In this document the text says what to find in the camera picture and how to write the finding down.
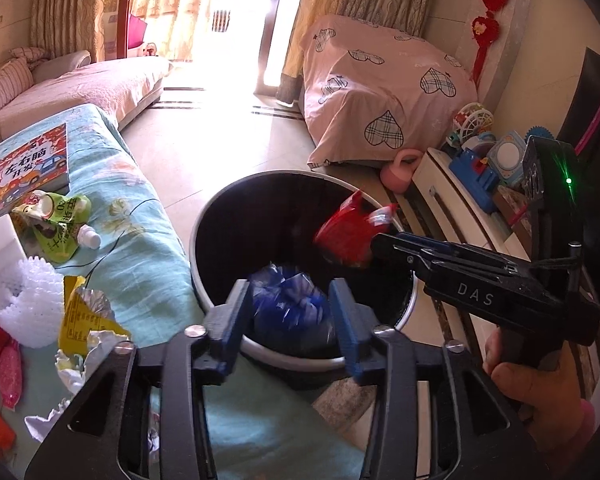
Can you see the white foam fruit net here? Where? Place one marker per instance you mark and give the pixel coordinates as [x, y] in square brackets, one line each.
[31, 302]

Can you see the beige curtain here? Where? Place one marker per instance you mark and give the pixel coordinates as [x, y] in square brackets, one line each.
[61, 27]

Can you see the blue toy truck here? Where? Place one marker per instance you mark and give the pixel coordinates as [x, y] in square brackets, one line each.
[479, 179]

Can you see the light blue floral tablecloth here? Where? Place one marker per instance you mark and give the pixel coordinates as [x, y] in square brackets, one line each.
[259, 428]

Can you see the pink kettlebell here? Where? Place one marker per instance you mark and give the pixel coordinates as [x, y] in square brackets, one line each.
[398, 174]

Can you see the white tv cabinet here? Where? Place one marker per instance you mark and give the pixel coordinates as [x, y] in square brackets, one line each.
[458, 216]

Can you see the green drink pouch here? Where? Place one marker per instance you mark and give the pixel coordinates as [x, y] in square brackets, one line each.
[58, 223]

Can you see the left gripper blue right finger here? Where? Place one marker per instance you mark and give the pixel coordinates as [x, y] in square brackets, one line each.
[354, 325]

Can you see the blue plastic wrapper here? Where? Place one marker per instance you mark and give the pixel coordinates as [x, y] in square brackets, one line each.
[291, 315]

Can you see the striped pink cushion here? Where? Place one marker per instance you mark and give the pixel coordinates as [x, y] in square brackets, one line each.
[15, 78]

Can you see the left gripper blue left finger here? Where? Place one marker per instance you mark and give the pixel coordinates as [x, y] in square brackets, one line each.
[226, 325]

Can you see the right hand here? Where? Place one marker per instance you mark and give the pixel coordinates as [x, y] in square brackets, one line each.
[560, 421]

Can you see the pink round candy pack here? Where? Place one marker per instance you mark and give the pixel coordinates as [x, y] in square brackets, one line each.
[11, 375]

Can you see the white paper ball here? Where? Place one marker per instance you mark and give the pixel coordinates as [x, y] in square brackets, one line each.
[73, 371]

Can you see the red snack wrapper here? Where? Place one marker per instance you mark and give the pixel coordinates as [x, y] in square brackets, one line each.
[346, 236]

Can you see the pink sofa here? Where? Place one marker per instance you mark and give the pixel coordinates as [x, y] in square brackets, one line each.
[122, 88]

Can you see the pink heart pattern cover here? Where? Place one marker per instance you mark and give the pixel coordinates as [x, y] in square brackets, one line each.
[370, 91]

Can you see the red children's book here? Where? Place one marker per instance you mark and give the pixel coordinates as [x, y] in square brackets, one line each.
[39, 164]

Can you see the yellow foil wrapper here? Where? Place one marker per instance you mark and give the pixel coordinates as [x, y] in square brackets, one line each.
[86, 310]

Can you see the red hanging ornaments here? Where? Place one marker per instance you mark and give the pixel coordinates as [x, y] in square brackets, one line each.
[485, 30]

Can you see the round black trash bin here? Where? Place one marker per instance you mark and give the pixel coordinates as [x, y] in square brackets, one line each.
[272, 217]

